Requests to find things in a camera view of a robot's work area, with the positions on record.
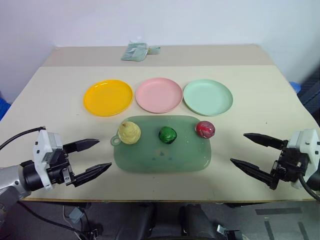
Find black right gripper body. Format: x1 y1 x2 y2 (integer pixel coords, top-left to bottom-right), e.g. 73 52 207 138
271 146 311 183

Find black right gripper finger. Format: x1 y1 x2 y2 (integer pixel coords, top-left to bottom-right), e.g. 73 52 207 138
229 157 279 191
243 132 289 151

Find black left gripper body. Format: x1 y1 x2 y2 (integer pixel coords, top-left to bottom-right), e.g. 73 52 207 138
46 147 76 187

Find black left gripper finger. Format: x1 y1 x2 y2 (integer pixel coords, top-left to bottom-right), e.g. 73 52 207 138
72 162 113 188
62 138 101 155

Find yellow toy pear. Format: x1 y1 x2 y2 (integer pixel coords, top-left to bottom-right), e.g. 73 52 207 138
117 120 142 146

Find yellow plastic plate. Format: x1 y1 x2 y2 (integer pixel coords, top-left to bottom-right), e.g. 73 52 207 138
83 79 134 118

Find red toy apple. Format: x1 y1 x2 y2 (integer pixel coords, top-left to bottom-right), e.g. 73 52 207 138
194 120 216 139

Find light green plastic plate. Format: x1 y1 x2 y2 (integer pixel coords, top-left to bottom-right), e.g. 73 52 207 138
183 78 234 117

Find green toy pepper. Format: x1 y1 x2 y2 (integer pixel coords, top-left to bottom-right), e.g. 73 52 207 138
158 126 178 145

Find pink plastic plate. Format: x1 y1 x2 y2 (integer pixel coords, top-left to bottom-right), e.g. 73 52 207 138
135 77 184 115

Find grey plug connector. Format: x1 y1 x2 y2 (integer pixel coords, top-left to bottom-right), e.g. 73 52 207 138
68 207 84 223

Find dark fabric object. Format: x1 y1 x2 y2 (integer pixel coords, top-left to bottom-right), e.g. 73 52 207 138
298 71 320 111

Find green translucent cutting board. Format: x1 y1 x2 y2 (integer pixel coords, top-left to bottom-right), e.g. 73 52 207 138
110 114 214 174

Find clear plastic bag packet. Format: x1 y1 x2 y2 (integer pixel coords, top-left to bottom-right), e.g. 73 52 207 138
120 40 149 63

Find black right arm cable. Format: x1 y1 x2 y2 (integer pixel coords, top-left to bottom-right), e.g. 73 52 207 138
298 174 320 201

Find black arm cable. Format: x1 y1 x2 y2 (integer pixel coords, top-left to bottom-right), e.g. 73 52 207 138
298 174 320 201
0 126 47 151

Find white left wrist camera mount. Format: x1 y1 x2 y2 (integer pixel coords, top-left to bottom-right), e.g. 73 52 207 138
32 127 63 193

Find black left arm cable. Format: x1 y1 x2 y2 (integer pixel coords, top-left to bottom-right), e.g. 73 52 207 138
0 126 47 151

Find black floor cable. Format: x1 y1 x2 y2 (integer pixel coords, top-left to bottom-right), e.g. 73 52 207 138
14 199 85 235

